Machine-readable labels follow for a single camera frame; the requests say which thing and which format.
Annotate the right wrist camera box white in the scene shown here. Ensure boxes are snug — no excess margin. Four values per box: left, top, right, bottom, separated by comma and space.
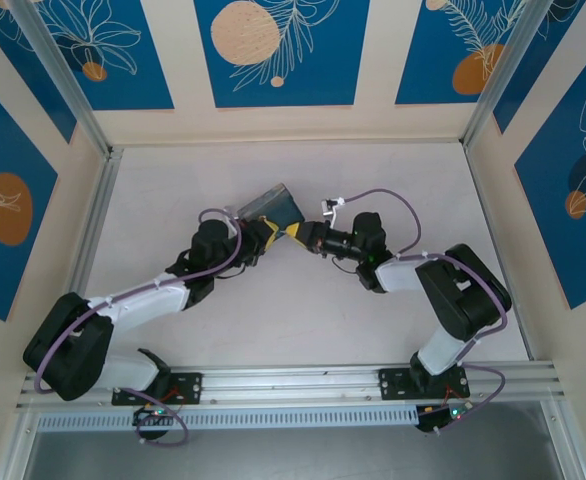
320, 196, 347, 220

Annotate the grey metal sheet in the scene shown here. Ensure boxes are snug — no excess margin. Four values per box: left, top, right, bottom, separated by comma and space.
21, 399, 568, 480

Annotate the aluminium mounting rail beam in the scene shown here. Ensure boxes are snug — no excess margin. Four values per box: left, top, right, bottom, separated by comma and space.
15, 360, 569, 410

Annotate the starry night print tin box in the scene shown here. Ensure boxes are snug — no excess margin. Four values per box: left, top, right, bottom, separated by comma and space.
236, 182, 306, 239

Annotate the aluminium table side rail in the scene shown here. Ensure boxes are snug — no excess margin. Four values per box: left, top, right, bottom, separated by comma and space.
46, 147, 125, 372
462, 143, 535, 362

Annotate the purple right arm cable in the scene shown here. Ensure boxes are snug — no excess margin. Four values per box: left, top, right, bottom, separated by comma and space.
340, 187, 510, 436

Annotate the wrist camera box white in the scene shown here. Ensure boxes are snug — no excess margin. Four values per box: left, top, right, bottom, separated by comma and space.
320, 196, 347, 220
222, 204, 247, 236

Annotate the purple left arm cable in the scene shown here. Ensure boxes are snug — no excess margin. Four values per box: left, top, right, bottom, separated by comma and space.
32, 207, 247, 447

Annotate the aluminium frame post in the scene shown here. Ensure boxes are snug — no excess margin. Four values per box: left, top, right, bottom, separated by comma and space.
463, 0, 549, 149
8, 0, 113, 157

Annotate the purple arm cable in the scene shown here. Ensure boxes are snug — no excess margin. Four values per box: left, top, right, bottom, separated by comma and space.
340, 187, 510, 436
32, 207, 247, 447

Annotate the grey slotted cable duct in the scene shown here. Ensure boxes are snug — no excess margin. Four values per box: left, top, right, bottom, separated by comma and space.
35, 404, 422, 434

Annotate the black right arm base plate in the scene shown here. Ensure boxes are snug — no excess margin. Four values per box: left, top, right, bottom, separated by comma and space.
377, 367, 472, 402

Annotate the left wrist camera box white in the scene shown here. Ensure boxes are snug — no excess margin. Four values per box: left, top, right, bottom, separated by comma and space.
222, 204, 247, 236

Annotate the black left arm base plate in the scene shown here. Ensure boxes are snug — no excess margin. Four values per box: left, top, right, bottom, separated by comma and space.
111, 371, 204, 407

